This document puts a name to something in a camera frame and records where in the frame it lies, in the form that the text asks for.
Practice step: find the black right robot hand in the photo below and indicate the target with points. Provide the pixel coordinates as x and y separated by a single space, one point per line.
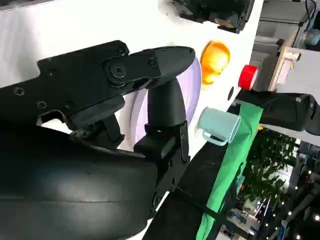
75 180

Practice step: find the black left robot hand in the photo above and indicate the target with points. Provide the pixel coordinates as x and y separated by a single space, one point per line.
212 10

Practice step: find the orange white toy bread roll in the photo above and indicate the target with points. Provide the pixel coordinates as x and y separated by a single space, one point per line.
215 60

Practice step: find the lilac plate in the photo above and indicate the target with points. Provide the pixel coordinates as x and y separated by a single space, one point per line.
193 82

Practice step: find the wooden board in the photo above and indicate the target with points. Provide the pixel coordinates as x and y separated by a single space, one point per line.
282 65

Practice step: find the pale green mug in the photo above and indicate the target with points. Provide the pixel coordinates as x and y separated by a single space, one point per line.
217 122

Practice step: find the black bag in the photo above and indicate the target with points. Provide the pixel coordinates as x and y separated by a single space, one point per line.
287 112

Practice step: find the green cloth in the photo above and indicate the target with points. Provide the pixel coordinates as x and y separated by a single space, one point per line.
225 180

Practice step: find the green plant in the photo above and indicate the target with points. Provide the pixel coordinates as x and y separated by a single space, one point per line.
267 165

